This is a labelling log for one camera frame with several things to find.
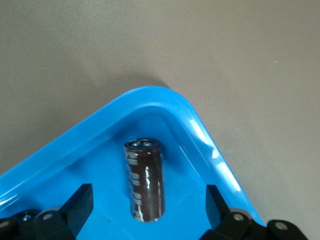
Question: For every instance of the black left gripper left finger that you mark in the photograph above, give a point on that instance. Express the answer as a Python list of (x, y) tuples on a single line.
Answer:
[(77, 207)]

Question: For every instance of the long dark electrolytic capacitor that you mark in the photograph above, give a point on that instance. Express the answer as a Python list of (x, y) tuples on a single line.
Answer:
[(147, 182)]

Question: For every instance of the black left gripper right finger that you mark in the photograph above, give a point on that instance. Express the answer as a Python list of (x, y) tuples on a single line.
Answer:
[(216, 210)]

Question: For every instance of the blue plastic tray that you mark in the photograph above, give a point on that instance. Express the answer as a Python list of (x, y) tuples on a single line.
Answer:
[(100, 162)]

